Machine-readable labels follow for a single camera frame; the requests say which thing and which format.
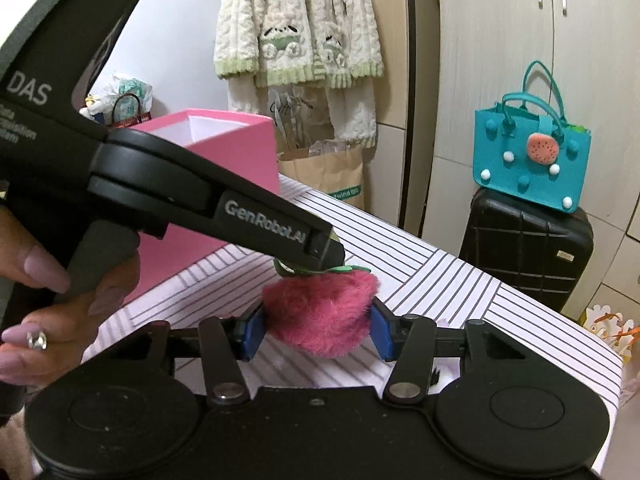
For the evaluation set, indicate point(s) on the brown paper bag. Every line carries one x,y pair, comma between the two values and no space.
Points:
330,175

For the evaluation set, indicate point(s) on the pink cardboard box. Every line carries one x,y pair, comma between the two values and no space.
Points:
240,160

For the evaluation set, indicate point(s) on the teal felt handbag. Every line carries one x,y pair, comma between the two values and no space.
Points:
525,170

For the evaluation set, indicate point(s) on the floral printed box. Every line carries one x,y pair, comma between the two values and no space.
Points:
612,332

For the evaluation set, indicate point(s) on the beige wooden cabinet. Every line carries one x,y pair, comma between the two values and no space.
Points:
405,85

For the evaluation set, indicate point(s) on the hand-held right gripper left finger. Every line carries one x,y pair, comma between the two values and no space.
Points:
252,334

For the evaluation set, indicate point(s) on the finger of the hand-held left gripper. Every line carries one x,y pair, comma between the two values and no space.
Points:
300,245

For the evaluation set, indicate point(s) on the pink strawberry plush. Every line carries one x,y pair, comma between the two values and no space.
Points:
320,315

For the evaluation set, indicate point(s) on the black suitcase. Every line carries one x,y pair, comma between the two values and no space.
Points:
525,255

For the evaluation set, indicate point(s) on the red trimmed paper bag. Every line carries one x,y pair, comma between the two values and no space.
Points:
127,112

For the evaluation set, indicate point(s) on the white plastic bag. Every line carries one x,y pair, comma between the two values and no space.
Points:
132,85

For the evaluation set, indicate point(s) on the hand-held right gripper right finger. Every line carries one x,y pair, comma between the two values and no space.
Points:
381,334

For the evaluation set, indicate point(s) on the person's left hand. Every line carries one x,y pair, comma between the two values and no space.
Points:
60,330

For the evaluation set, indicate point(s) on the beige wardrobe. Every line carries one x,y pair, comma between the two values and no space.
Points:
590,35

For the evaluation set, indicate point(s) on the cream knitted cardigan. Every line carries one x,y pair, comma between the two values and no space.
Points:
295,25

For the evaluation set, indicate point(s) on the striped bed sheet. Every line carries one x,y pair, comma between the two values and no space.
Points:
450,280

